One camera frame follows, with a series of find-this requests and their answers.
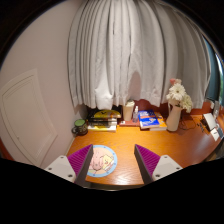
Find small picture frame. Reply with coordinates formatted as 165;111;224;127
212;99;221;119

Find pink computer mouse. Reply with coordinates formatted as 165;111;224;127
88;146;105;176

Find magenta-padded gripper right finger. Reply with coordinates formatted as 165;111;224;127
133;143;184;185

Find white and yellow book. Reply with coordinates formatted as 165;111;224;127
87;124;118;132

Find white flat device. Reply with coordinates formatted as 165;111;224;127
202;112;218;132

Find small clear spray bottle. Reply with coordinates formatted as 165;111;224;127
132;105;140;124

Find white ceramic vase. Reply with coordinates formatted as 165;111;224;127
165;101;183;132

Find white pleated curtain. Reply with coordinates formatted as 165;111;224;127
67;0;213;111

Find cream tumbler with lid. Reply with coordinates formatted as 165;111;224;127
122;99;136;122

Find dark green mug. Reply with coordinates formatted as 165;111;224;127
71;118;89;137

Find red-brown flat book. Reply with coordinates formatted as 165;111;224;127
118;119;141;127

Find orange book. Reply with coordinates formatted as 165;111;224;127
149;111;168;132

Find blue book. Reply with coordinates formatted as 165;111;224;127
138;109;161;130

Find round printed mouse pad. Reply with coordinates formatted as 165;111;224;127
84;144;119;178

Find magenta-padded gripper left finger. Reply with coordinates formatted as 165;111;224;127
44;143;94;187

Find black cable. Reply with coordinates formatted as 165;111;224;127
179;114;204;132

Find white paper card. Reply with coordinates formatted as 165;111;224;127
210;128;221;142

